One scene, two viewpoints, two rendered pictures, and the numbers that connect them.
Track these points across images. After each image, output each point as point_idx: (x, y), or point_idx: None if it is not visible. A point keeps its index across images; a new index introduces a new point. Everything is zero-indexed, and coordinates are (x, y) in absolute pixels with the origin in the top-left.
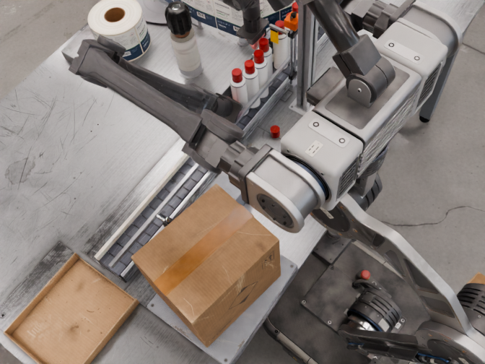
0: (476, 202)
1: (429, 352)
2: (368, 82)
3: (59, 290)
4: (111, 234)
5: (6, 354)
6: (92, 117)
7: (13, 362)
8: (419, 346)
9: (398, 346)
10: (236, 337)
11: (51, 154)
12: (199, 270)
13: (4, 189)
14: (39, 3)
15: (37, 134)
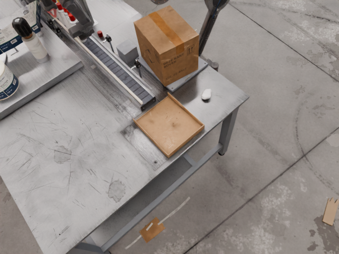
0: None
1: (214, 9)
2: None
3: (150, 131)
4: (126, 106)
5: (148, 253)
6: (44, 113)
7: (155, 248)
8: (211, 12)
9: (205, 30)
10: None
11: (59, 136)
12: (175, 30)
13: (71, 163)
14: None
15: (40, 144)
